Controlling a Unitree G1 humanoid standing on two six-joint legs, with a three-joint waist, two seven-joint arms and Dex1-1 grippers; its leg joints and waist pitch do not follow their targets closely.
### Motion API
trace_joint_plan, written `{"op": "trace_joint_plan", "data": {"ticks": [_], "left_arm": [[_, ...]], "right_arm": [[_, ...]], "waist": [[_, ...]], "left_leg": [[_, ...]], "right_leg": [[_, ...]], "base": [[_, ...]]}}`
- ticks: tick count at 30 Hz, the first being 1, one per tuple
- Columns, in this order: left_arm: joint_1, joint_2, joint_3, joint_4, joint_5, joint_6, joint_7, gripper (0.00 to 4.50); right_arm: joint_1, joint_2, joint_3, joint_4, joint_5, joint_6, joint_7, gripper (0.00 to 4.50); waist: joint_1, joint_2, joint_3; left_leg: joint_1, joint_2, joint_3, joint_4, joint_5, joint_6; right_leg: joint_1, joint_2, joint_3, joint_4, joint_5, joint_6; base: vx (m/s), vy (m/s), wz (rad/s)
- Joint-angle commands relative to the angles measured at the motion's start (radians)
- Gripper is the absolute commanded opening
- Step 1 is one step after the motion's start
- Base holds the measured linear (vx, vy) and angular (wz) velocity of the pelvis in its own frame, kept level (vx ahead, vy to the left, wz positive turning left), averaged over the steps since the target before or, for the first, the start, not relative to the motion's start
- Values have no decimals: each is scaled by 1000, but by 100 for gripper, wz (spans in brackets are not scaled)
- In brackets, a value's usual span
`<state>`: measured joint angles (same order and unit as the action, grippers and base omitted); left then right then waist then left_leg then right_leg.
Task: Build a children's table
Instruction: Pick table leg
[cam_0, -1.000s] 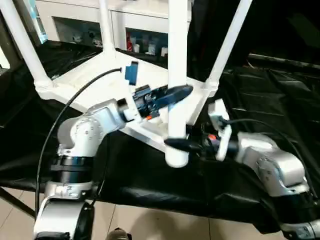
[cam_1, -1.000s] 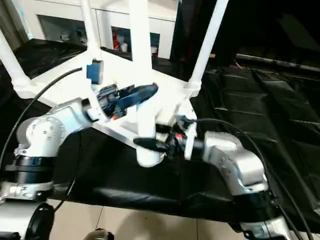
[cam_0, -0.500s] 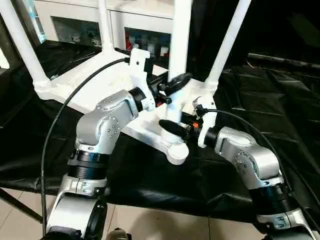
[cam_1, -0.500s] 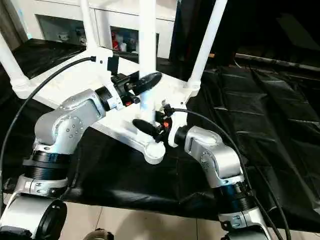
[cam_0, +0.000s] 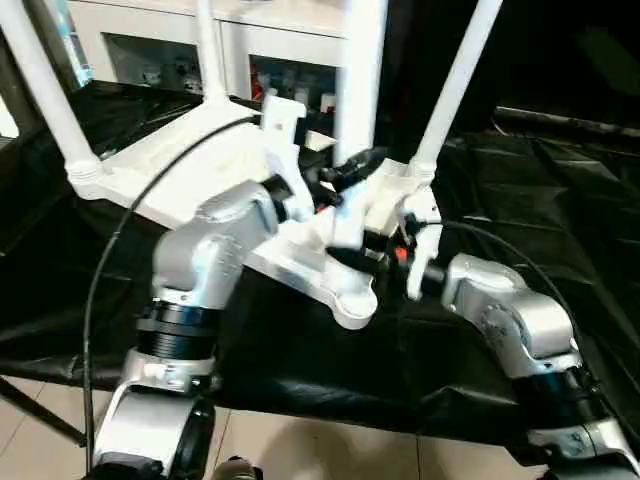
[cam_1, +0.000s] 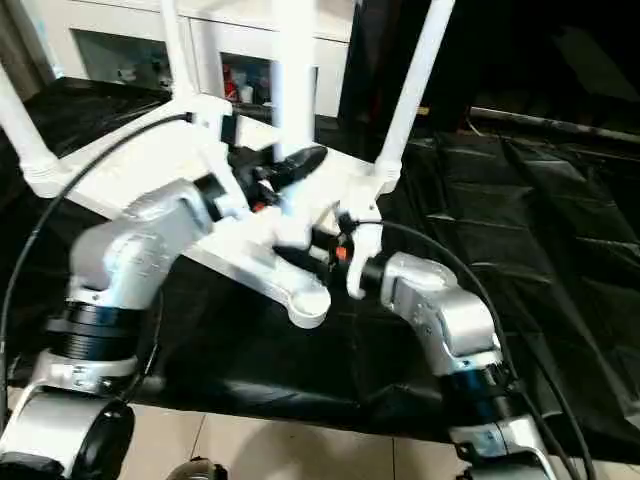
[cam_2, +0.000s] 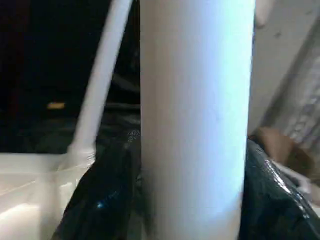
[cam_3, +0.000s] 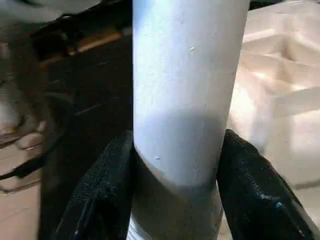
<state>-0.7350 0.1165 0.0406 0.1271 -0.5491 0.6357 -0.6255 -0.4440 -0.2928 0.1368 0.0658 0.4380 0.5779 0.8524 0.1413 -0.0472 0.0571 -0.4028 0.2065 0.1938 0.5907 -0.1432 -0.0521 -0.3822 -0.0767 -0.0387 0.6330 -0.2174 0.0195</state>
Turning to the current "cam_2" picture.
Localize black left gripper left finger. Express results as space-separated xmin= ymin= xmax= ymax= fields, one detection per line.
xmin=51 ymin=139 xmax=151 ymax=240

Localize white plastic table leg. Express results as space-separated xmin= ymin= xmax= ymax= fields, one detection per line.
xmin=138 ymin=0 xmax=256 ymax=240
xmin=66 ymin=0 xmax=134 ymax=161

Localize beige slatted window blind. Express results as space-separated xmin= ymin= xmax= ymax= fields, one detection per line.
xmin=259 ymin=24 xmax=320 ymax=156

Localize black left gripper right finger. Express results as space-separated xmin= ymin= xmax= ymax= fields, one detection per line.
xmin=238 ymin=136 xmax=320 ymax=240

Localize brown round object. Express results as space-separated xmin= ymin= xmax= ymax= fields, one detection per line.
xmin=249 ymin=126 xmax=314 ymax=184

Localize small yellow tag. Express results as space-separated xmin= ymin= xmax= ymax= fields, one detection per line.
xmin=46 ymin=101 xmax=66 ymax=110

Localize black backdrop cloth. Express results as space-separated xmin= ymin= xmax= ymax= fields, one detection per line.
xmin=0 ymin=0 xmax=141 ymax=153

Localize black work surface mat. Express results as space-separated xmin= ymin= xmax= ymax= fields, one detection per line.
xmin=94 ymin=71 xmax=141 ymax=156

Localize white plastic table top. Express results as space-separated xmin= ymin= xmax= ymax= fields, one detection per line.
xmin=0 ymin=151 xmax=96 ymax=240

